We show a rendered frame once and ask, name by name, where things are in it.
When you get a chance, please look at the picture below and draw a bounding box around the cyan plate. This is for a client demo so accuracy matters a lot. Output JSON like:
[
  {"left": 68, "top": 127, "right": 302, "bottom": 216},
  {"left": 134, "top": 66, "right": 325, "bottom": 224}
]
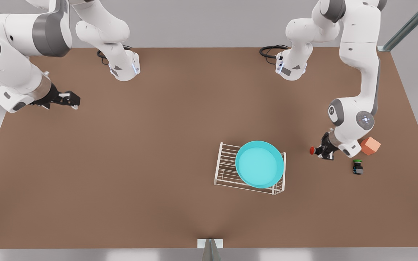
[{"left": 235, "top": 140, "right": 285, "bottom": 189}]

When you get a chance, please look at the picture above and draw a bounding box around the white wire shelf rack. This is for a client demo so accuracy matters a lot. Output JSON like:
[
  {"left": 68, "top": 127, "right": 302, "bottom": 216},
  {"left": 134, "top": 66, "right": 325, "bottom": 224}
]
[{"left": 214, "top": 142, "right": 287, "bottom": 196}]

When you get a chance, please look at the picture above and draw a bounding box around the orange cube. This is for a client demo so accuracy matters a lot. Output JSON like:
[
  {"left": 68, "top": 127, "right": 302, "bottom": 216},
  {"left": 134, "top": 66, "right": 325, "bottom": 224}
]
[{"left": 360, "top": 136, "right": 381, "bottom": 156}]

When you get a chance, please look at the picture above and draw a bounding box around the silver frame post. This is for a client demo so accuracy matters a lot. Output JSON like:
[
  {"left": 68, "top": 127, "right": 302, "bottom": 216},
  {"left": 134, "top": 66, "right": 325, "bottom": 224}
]
[
  {"left": 377, "top": 0, "right": 418, "bottom": 52},
  {"left": 197, "top": 238, "right": 224, "bottom": 261}
]

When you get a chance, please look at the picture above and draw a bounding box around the black cable loop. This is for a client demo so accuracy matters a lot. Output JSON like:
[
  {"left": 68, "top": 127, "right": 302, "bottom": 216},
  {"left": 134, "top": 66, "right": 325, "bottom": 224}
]
[
  {"left": 96, "top": 45, "right": 133, "bottom": 66},
  {"left": 259, "top": 44, "right": 291, "bottom": 66}
]

